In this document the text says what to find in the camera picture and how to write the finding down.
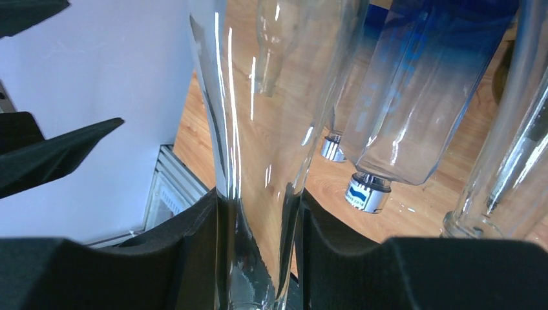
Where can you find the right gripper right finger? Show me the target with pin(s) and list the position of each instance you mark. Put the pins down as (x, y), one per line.
(338, 268)

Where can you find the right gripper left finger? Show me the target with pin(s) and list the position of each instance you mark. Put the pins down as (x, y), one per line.
(171, 266)

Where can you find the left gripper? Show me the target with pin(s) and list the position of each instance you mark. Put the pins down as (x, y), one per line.
(29, 160)

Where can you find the clear bottle with white label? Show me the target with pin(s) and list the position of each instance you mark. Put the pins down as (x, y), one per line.
(506, 194)

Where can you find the blue square bottle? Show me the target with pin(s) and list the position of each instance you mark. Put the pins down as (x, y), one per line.
(349, 81)
(427, 64)

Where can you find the clear bottle with black label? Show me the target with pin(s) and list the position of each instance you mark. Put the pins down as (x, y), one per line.
(262, 147)

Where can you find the aluminium frame rail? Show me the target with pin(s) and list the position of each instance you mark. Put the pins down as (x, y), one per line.
(174, 189)

